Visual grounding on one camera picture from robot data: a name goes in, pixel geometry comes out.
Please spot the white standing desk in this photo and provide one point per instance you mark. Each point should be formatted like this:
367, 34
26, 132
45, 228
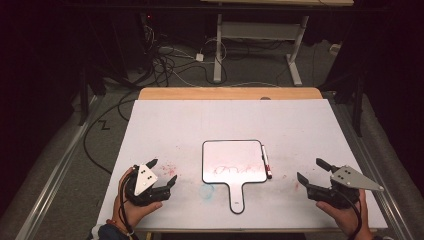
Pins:
218, 50

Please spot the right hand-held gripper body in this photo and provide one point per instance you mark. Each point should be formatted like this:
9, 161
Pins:
350, 178

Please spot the white red-capped marker pen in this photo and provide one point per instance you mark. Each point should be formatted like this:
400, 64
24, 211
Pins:
265, 160

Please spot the large white table cover sheet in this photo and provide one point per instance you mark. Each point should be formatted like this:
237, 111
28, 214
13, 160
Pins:
233, 120

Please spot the aluminium floor rail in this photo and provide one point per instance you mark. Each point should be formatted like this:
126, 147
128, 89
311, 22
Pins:
390, 203
55, 176

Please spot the person's right hand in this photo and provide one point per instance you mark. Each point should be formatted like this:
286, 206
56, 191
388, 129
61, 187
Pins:
348, 220

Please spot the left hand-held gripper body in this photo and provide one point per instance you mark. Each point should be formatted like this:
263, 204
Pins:
144, 180

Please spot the white power adapter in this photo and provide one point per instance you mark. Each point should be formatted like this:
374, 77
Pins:
199, 57

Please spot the person's left hand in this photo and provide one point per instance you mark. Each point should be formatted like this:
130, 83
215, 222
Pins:
131, 211

